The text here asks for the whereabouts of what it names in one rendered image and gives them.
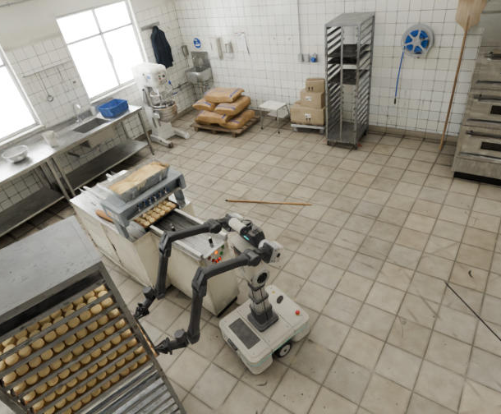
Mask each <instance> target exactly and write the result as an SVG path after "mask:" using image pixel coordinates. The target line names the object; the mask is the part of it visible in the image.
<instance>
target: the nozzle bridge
mask: <svg viewBox="0 0 501 414"><path fill-rule="evenodd" d="M164 187H165V189H166V190H167V188H168V190H167V192H168V193H167V194H165V192H164ZM185 188H186V182H185V178H184V176H183V173H181V172H178V171H176V170H173V169H171V168H170V169H169V171H168V175H167V177H166V178H165V179H163V180H162V181H161V182H159V183H157V184H156V185H154V186H152V187H150V188H149V189H148V190H146V191H144V192H142V193H141V194H139V195H138V196H136V197H135V198H133V199H132V200H129V201H128V202H125V201H123V200H121V199H119V198H117V197H116V196H115V195H111V196H109V197H108V198H106V199H105V200H102V201H100V204H101V205H102V207H103V210H104V212H105V214H106V215H107V216H108V217H109V218H111V219H112V220H113V222H114V224H115V226H116V228H117V230H118V232H119V234H120V235H122V236H123V237H125V238H126V239H127V238H128V237H129V234H128V232H127V230H126V227H128V226H129V225H130V224H129V222H131V221H132V220H134V219H136V218H137V217H139V216H141V215H142V214H143V213H145V212H146V211H148V210H149V209H151V208H153V207H154V206H156V205H157V204H158V203H160V202H161V201H163V200H165V199H166V198H168V197H169V196H170V195H172V194H174V196H175V197H176V198H178V199H179V200H184V199H185V197H184V195H183V192H182V189H185ZM161 189H162V190H161ZM159 191H160V192H161V194H162V192H163V194H162V197H160V196H159ZM156 193H157V195H156ZM154 194H155V195H156V198H157V196H158V198H157V200H154ZM150 197H151V198H152V202H151V203H152V204H151V205H150V204H149V201H148V198H150ZM151 198H150V200H151ZM145 200H146V203H145V204H147V205H146V208H144V206H143V202H142V201H144V202H145ZM139 204H140V205H139ZM137 205H139V206H140V207H141V209H140V211H139V210H138V209H137Z"/></svg>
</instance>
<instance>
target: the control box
mask: <svg viewBox="0 0 501 414"><path fill-rule="evenodd" d="M222 245H224V248H223V249H222ZM215 251H218V253H217V254H215ZM221 252H223V254H222V255H220V253H221ZM227 253H228V250H227V247H226V243H225V241H221V242H220V243H219V244H218V245H217V246H216V247H215V248H213V249H212V250H211V251H210V252H208V253H207V254H206V255H205V256H204V263H205V267H208V266H211V265H215V264H217V262H219V259H222V258H223V257H224V256H225V255H226V254H227ZM210 256H211V259H210V260H208V258H209V257H210ZM219 257H220V258H219ZM212 259H215V261H214V262H212ZM216 260H217V262H216Z"/></svg>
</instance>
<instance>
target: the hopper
mask: <svg viewBox="0 0 501 414"><path fill-rule="evenodd" d="M151 163H158V164H159V165H160V166H162V167H164V168H163V169H162V170H160V171H158V172H157V173H155V174H154V175H152V176H150V177H148V178H146V179H145V180H144V181H142V182H140V183H138V184H137V185H135V186H133V187H132V188H130V189H129V190H127V191H125V192H123V193H121V194H118V193H116V192H115V191H112V190H111V188H113V187H114V186H116V185H118V184H120V183H121V182H122V181H123V180H125V179H127V178H128V177H129V176H133V175H135V174H137V173H138V172H139V171H140V170H142V168H144V167H145V166H146V165H149V164H151ZM170 165H171V164H170V163H166V162H164V161H162V160H160V159H156V158H154V157H152V158H151V159H148V160H146V161H145V162H143V163H141V164H140V165H138V166H136V167H134V168H133V169H131V170H129V171H127V172H125V173H123V174H122V175H121V176H119V177H116V178H115V179H113V180H111V181H110V182H108V183H106V184H104V185H103V186H104V187H105V188H107V189H108V190H109V191H110V192H112V193H113V194H114V195H115V196H116V197H117V198H119V199H121V200H123V201H125V202H128V201H129V200H132V199H133V198H135V197H136V196H138V195H139V194H141V193H142V192H144V191H146V190H148V189H149V188H151V187H152V186H154V185H156V184H157V183H159V182H161V181H162V180H163V179H165V178H166V177H167V175H168V171H169V168H170ZM118 180H119V181H118Z"/></svg>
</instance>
